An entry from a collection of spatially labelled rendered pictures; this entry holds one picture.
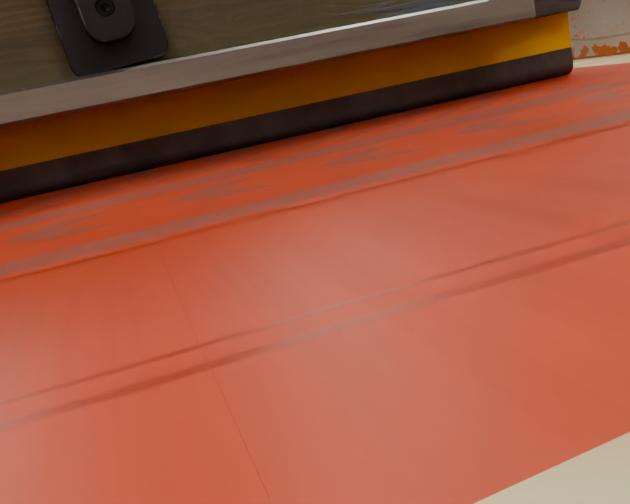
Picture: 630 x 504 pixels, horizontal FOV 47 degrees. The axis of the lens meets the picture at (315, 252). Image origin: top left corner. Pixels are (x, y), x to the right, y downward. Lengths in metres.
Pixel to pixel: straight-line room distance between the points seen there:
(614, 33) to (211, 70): 0.24
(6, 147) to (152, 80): 0.06
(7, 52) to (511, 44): 0.19
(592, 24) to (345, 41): 0.20
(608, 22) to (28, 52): 0.28
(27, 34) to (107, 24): 0.03
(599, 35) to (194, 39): 0.24
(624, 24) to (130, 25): 0.26
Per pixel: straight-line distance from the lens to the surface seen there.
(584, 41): 0.44
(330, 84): 0.28
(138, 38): 0.25
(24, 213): 0.22
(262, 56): 0.25
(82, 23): 0.25
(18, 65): 0.26
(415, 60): 0.29
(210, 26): 0.26
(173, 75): 0.24
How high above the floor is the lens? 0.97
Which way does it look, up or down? 14 degrees down
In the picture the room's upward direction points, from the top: 12 degrees counter-clockwise
